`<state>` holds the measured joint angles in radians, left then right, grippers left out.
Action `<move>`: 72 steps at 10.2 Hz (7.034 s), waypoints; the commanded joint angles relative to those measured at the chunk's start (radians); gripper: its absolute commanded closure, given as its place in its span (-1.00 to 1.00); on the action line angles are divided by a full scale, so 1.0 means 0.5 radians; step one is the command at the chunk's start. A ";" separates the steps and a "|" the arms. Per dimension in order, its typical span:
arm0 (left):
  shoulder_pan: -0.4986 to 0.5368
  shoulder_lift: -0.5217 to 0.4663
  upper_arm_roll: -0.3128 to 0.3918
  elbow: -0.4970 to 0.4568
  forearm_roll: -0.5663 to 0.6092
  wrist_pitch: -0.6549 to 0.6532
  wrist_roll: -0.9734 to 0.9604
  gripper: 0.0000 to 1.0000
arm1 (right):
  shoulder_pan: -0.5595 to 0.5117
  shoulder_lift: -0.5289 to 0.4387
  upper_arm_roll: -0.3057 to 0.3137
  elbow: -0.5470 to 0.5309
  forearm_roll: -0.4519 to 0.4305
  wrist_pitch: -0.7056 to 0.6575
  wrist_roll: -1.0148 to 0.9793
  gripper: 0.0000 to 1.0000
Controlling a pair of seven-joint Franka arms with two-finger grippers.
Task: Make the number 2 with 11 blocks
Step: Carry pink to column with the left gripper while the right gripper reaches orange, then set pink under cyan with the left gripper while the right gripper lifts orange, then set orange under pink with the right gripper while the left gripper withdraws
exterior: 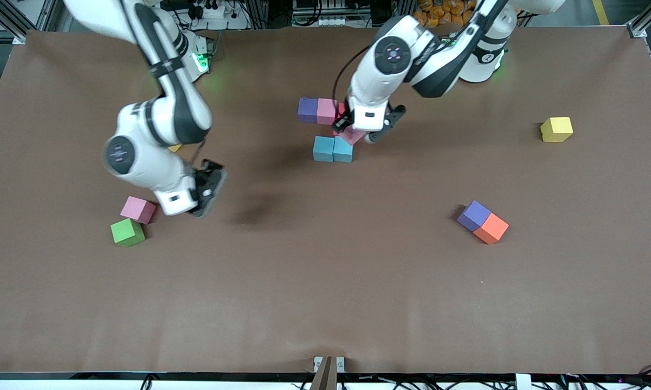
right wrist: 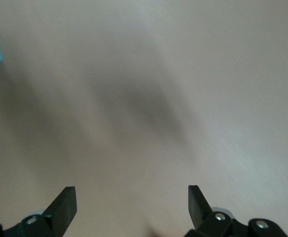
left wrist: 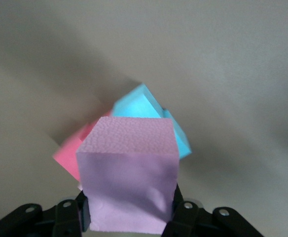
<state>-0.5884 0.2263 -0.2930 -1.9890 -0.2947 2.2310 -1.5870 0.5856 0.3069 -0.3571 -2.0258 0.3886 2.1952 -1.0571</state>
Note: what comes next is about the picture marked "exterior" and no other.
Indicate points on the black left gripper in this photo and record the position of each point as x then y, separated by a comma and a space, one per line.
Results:
342, 122

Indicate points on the purple foam cube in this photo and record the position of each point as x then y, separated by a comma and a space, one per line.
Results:
308, 110
474, 215

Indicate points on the large white power strip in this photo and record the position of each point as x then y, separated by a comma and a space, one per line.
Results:
222, 13

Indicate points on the pink foam cube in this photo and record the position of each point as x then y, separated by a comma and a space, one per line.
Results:
138, 210
327, 111
353, 136

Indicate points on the orange foam cube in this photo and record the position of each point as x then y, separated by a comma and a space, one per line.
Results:
491, 228

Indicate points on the red foam cube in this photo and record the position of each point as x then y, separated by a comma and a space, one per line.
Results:
341, 106

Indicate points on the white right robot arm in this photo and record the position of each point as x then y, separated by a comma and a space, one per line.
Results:
141, 157

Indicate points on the aluminium frame strut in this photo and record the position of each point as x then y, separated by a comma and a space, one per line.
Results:
648, 19
8, 21

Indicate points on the bag of orange items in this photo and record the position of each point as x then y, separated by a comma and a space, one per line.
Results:
439, 12

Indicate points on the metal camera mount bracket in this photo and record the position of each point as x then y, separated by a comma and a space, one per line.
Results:
329, 364

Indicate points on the blue foam cube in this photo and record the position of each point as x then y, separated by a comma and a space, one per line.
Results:
323, 150
343, 153

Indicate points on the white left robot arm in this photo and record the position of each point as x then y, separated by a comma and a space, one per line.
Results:
374, 81

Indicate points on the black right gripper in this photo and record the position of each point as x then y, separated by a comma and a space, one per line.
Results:
201, 177

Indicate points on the green foam cube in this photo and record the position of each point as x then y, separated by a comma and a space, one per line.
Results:
127, 232

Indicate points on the yellow foam cube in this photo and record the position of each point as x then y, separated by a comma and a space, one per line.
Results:
175, 148
556, 129

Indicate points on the small white power strip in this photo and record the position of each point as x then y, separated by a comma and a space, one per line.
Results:
332, 21

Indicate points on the white tag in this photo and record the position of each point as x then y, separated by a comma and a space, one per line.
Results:
523, 382

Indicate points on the aluminium frame post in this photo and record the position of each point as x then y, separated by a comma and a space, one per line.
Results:
404, 6
257, 13

